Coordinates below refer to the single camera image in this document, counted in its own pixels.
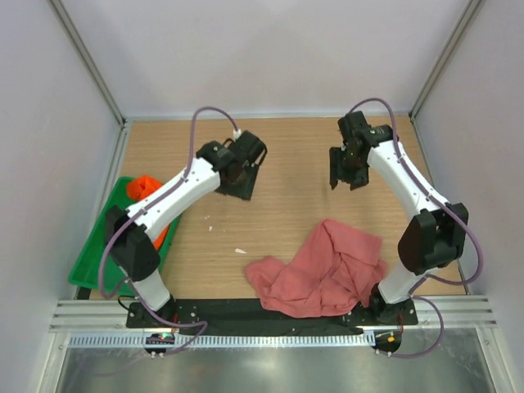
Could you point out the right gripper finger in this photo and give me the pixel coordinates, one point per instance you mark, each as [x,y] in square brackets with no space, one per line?
[334,166]
[359,177]

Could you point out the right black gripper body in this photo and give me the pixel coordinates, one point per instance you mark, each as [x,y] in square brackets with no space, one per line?
[347,163]

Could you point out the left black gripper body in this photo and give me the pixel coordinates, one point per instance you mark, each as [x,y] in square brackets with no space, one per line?
[242,188]

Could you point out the pink t shirt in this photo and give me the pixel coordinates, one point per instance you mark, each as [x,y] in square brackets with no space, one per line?
[335,269]

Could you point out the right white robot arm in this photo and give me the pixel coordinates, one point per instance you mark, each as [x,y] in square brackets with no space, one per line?
[434,236]

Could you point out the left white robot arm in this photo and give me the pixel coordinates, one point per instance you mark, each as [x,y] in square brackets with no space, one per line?
[130,232]

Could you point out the orange t shirt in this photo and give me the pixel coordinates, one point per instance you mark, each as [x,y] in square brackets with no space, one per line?
[139,189]

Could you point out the green plastic tray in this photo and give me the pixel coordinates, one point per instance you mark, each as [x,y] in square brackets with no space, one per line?
[85,271]

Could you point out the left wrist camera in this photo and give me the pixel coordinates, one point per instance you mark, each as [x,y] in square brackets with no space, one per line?
[248,149]

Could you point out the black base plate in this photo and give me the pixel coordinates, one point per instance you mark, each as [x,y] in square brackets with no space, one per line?
[247,318]

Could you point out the aluminium rail profile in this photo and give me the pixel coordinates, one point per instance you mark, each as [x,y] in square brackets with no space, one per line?
[453,311]

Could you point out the slotted white cable duct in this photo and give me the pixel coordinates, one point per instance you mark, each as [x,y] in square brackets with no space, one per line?
[163,340]

